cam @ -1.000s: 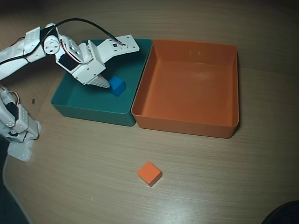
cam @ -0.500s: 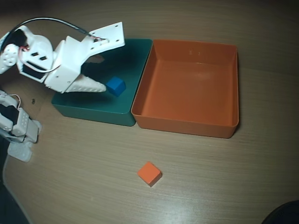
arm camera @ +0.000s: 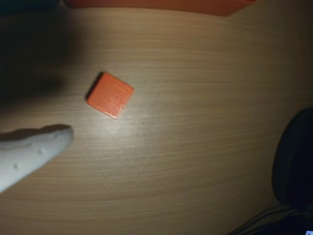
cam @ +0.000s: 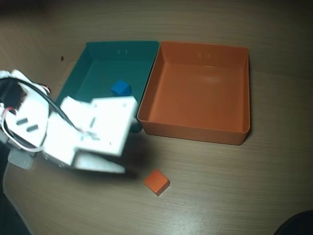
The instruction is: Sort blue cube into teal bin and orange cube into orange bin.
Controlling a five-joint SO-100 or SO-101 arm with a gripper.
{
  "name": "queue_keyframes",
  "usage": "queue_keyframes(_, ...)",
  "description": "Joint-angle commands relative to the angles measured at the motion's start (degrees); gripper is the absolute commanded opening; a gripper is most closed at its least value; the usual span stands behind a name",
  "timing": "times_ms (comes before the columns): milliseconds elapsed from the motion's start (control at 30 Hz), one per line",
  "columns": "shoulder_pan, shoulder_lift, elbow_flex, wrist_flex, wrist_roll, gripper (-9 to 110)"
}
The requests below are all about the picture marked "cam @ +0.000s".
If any teal plastic box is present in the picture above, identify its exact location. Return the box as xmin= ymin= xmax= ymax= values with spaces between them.
xmin=55 ymin=41 xmax=161 ymax=134

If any black cable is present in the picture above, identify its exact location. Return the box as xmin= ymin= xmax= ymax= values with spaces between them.
xmin=0 ymin=78 xmax=85 ymax=134

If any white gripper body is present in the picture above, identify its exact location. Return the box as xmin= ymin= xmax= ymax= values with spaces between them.
xmin=46 ymin=95 xmax=138 ymax=165

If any blue cube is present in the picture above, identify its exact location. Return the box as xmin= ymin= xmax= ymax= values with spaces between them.
xmin=110 ymin=80 xmax=132 ymax=96

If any orange cube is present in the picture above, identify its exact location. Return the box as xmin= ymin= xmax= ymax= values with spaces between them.
xmin=143 ymin=169 xmax=170 ymax=196

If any white cable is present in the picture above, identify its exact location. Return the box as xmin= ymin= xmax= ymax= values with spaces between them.
xmin=0 ymin=122 xmax=47 ymax=152

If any white foam pad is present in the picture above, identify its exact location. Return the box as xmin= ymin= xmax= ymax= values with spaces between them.
xmin=8 ymin=149 xmax=34 ymax=170

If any dark round object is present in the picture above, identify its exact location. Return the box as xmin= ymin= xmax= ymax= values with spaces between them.
xmin=276 ymin=210 xmax=313 ymax=235

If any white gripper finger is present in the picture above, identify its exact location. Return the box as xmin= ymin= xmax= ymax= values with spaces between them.
xmin=70 ymin=153 xmax=126 ymax=174

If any orange plastic box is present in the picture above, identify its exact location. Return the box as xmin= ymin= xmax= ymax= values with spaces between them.
xmin=136 ymin=41 xmax=251 ymax=146

